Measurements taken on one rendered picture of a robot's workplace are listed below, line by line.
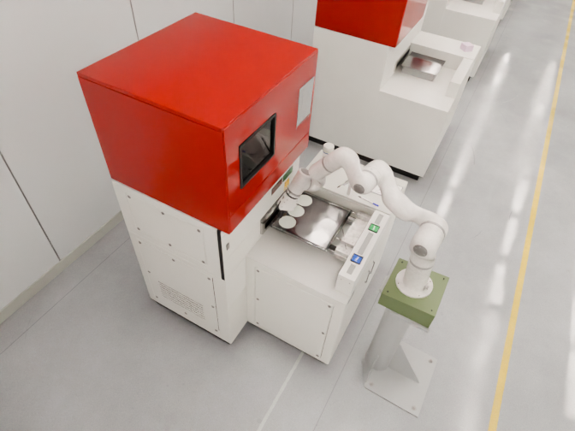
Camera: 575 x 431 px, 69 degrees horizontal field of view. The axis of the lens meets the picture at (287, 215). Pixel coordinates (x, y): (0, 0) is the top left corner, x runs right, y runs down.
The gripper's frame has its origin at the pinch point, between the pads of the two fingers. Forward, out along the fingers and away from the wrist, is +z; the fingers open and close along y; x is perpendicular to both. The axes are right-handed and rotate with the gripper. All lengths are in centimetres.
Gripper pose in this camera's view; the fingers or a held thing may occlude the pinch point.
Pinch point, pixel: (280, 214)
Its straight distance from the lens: 240.0
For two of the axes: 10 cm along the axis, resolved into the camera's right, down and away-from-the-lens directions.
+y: 8.2, 0.9, 5.6
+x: -3.6, -6.9, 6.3
